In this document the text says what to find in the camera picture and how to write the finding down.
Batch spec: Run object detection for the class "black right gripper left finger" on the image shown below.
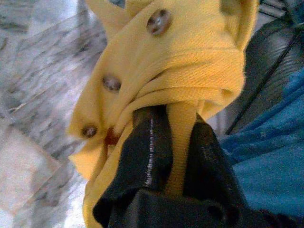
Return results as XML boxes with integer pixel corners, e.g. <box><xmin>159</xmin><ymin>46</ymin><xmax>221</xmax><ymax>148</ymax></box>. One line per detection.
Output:
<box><xmin>102</xmin><ymin>105</ymin><xmax>172</xmax><ymax>198</ymax></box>

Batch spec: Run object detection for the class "plain blue shirt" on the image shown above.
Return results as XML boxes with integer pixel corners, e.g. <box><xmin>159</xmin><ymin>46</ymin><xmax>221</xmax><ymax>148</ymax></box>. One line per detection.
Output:
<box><xmin>218</xmin><ymin>68</ymin><xmax>304</xmax><ymax>217</ymax></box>

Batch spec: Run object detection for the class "grey green leather sofa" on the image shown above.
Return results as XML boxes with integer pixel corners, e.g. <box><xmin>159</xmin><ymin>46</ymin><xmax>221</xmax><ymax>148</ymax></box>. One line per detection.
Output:
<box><xmin>223</xmin><ymin>14</ymin><xmax>304</xmax><ymax>136</ymax></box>

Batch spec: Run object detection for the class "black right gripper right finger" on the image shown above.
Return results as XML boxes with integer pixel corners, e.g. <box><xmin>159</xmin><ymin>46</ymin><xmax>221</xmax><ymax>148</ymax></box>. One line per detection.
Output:
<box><xmin>184</xmin><ymin>121</ymin><xmax>245</xmax><ymax>202</ymax></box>

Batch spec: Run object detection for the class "yellow shirt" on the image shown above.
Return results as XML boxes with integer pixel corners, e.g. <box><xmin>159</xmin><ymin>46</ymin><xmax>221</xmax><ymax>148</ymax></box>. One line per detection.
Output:
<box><xmin>67</xmin><ymin>0</ymin><xmax>259</xmax><ymax>228</ymax></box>

